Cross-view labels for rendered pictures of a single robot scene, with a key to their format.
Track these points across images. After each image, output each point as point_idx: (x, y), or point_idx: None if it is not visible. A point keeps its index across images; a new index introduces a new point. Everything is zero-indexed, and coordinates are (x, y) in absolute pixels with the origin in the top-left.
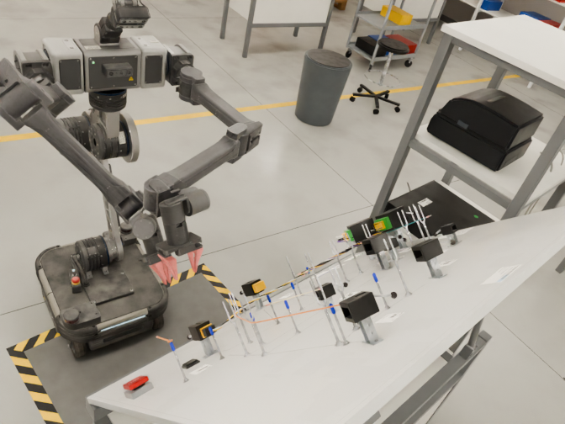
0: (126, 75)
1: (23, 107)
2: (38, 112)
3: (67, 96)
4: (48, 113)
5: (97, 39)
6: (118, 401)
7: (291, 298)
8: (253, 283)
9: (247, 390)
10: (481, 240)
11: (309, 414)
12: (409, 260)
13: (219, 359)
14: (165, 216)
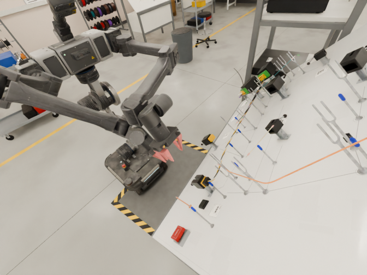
0: (87, 54)
1: None
2: (10, 87)
3: (54, 78)
4: (20, 84)
5: (60, 40)
6: (172, 247)
7: (230, 136)
8: (208, 137)
9: (306, 258)
10: (354, 48)
11: None
12: (299, 85)
13: (223, 198)
14: (146, 124)
